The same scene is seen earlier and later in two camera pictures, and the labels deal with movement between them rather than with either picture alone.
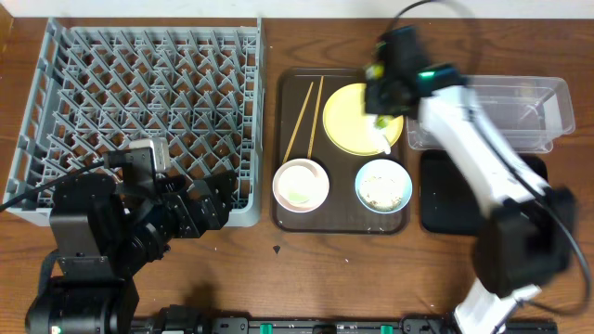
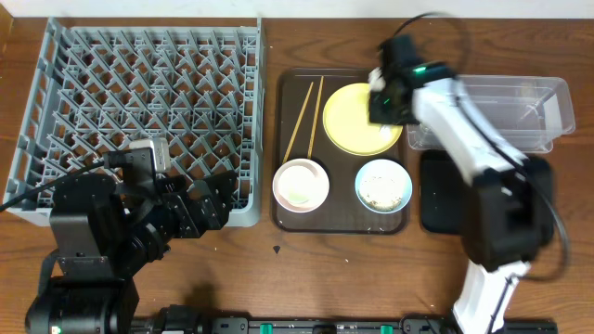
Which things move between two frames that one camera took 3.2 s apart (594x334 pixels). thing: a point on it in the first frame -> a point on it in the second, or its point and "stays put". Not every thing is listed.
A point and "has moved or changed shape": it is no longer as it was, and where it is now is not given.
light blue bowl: x=383 y=186 stays put
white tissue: x=377 y=136 has moved or changed shape
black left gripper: x=184 y=210 stays put
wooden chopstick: x=295 y=133 stays put
